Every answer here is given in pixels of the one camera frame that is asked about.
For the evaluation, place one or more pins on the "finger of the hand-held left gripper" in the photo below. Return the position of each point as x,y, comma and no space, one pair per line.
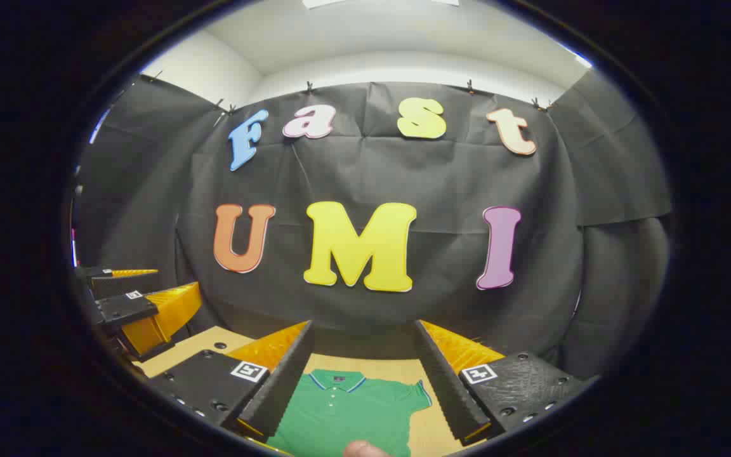
115,286
125,308

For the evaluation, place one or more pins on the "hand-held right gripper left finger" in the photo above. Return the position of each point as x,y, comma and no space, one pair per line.
280,387

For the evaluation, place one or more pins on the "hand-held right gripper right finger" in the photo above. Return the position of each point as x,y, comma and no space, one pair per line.
443,387

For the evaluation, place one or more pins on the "green T-shirt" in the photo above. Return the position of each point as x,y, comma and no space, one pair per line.
353,412

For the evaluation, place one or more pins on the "black backdrop cloth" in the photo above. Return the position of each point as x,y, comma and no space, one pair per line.
435,178

